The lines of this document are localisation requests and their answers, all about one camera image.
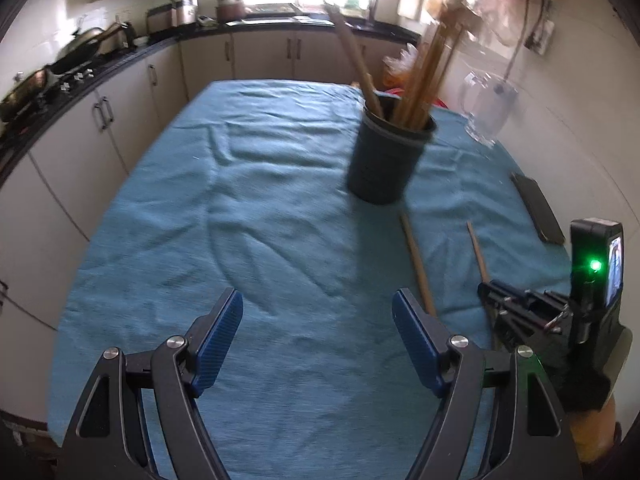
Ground steel canisters on counter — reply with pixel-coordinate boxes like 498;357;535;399
145;0;200;36

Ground steel cooking pot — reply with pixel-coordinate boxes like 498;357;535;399
0;68;51;122

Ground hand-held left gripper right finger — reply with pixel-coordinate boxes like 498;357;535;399
391;287;584;480

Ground dark grey utensil holder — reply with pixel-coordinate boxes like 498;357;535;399
347;91;437;206

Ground blue tablecloth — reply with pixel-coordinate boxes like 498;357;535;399
47;78;576;480

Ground pink hanging plastic bag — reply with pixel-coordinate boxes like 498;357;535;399
464;0;527;47

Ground black kitchen countertop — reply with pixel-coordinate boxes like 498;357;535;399
0;12;424;173

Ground brown clay pot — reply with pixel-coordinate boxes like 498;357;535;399
215;0;247;22

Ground black wok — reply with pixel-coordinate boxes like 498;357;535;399
49;22;132;76

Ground clear glass mug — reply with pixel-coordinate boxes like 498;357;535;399
458;70;520;149

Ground white plastic bag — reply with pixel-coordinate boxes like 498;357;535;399
382;42;419;92

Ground steel kitchen sink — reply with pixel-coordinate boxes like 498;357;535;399
224;2;332;27

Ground bundle of wooden chopsticks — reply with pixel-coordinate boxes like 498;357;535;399
322;2;464;127

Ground white wall socket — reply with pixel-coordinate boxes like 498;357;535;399
524;2;557;57

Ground light wooden chopstick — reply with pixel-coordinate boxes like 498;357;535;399
466;220;491;284
398;211;438;317

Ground black smartphone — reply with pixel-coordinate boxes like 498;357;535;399
509;171;567;246

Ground white lower cabinets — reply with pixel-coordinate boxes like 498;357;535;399
0;27;422;426

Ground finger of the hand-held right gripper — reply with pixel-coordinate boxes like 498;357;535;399
477;279;571;314
492;312;559;349

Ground black power cable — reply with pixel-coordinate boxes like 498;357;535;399
504;0;532;84

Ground gas stove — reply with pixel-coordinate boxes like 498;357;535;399
29;62;109;107

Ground person's right forearm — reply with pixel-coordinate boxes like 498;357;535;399
567;404;624;464

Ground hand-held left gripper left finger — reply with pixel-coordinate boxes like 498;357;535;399
60;287;245;480

